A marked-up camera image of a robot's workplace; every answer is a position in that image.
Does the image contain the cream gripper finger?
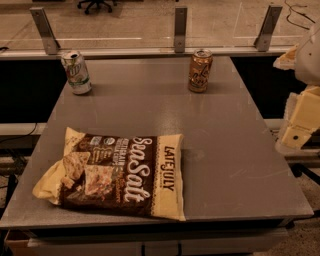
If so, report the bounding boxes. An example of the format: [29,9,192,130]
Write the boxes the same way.
[275,85,320,154]
[273,45,298,70]

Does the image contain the orange soda can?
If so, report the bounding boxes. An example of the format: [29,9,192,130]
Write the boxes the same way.
[188,49,213,93]

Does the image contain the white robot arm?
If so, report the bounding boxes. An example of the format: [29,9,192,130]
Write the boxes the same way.
[273,21,320,155]

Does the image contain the brown chip bag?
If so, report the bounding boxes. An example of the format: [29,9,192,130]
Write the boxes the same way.
[33,128,185,221]

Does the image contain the green white soda can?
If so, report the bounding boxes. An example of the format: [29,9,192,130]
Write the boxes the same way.
[61,51,91,95]

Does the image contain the black office chair base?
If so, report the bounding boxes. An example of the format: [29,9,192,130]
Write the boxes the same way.
[77,0,118,15]

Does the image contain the right metal bracket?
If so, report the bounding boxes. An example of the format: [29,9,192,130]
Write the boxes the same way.
[254,5,282,52]

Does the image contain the metal bracket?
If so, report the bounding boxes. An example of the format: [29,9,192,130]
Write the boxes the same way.
[174,7,188,53]
[30,7,60,55]
[254,5,282,52]

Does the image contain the black cable on floor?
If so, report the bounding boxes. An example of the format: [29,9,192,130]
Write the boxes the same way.
[283,0,316,31]

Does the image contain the middle metal bracket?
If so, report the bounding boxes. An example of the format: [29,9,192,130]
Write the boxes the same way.
[174,7,188,53]

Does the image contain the left metal bracket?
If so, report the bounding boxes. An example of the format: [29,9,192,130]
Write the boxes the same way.
[30,7,60,55]

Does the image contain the black cable at left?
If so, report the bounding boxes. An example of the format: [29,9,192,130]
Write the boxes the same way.
[0,121,38,145]

